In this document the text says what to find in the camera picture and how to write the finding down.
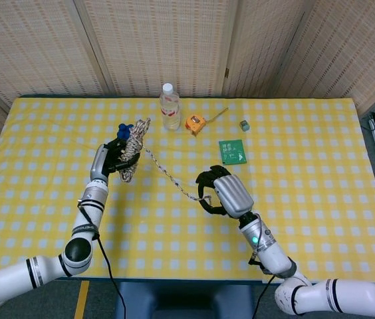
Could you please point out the woven beige folding screen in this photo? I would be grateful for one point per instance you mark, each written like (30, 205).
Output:
(161, 40)

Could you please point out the green square packet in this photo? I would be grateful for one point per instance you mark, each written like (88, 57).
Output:
(233, 152)

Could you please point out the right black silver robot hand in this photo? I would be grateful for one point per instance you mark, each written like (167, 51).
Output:
(234, 196)

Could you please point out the blue toy building block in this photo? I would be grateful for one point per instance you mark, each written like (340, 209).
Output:
(122, 131)

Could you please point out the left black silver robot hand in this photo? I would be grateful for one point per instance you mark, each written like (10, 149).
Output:
(99, 163)

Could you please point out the small grey-green cube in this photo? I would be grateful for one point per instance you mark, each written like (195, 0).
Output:
(244, 125)

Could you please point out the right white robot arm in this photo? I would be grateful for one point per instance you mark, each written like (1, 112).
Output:
(274, 256)

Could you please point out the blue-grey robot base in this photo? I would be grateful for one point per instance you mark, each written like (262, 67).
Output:
(141, 300)

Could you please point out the yellow white checked tablecloth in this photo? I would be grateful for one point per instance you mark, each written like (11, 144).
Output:
(174, 239)

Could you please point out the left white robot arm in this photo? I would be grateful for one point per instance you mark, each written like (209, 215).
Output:
(84, 229)

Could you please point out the orange tape measure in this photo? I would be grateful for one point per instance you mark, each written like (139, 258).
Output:
(194, 123)

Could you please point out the clear plastic water bottle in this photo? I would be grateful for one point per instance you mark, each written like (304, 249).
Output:
(171, 113)

